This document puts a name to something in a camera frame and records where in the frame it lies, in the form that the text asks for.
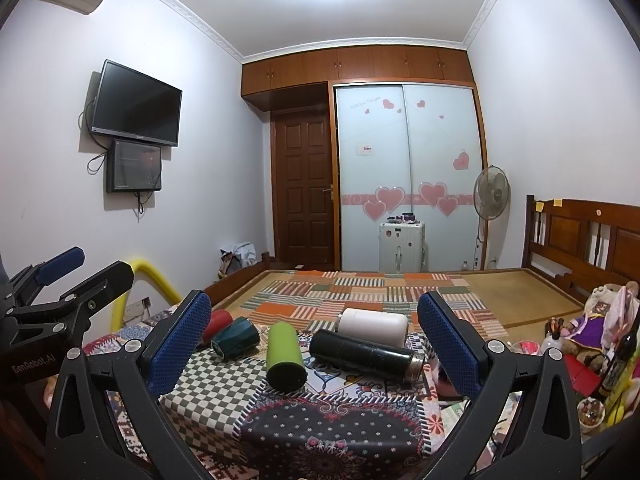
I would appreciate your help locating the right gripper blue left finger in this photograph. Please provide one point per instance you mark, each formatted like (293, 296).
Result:
(106, 421)

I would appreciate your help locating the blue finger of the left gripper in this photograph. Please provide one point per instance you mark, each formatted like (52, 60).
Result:
(61, 265)
(101, 289)

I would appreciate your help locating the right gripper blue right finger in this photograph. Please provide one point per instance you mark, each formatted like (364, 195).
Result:
(543, 439)

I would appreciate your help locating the lime green tumbler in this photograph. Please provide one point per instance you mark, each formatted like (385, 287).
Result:
(285, 370)

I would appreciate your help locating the dark green faceted cup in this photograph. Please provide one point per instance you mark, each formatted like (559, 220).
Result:
(236, 340)

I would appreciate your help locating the green white checkered cloth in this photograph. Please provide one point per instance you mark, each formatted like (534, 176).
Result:
(210, 400)

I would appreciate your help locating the red steel tumbler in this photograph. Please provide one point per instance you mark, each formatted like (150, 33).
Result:
(219, 320)

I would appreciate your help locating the stuffed toy in purple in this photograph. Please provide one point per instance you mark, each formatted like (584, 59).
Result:
(608, 315)

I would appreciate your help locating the pile of clothes in corner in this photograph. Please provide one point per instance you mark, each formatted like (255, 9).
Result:
(236, 257)

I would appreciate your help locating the patterned colourful table cloth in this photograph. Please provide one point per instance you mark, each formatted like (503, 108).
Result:
(341, 424)

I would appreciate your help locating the wooden bed headboard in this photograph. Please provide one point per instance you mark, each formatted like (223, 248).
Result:
(578, 245)

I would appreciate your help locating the white tumbler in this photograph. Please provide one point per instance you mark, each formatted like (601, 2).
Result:
(375, 326)

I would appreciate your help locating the black thermos bottle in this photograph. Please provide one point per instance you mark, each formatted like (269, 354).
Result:
(365, 356)

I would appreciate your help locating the orange striped patchwork bedspread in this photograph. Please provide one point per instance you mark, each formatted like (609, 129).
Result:
(313, 299)

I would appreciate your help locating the standing electric fan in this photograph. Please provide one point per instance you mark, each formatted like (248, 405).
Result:
(491, 195)

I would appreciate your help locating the brown wooden door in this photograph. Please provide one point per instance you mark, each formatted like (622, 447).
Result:
(302, 189)

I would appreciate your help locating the frosted sliding wardrobe with hearts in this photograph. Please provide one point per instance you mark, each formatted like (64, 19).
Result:
(412, 151)

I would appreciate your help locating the small black wall monitor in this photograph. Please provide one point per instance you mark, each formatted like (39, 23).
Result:
(133, 167)

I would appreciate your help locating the black wall television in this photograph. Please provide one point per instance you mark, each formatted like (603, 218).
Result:
(133, 105)

